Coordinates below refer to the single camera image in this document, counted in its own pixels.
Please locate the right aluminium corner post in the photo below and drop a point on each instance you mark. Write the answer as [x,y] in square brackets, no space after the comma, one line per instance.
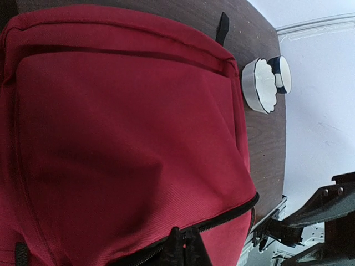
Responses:
[336,20]

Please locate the white scalloped bowl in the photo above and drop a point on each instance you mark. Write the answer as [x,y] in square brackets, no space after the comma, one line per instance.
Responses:
[258,86]

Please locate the dark blue dotted bowl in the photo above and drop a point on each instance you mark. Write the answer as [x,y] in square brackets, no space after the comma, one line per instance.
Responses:
[282,74]

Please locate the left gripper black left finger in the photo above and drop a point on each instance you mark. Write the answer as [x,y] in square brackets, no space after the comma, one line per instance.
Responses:
[173,251]

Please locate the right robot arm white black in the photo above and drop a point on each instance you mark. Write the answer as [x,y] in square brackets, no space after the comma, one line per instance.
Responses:
[332,205]

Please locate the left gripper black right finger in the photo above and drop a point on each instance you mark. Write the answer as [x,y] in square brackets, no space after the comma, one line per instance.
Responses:
[195,251]

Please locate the red backpack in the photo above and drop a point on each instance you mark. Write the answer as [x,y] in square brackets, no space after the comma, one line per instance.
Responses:
[116,126]

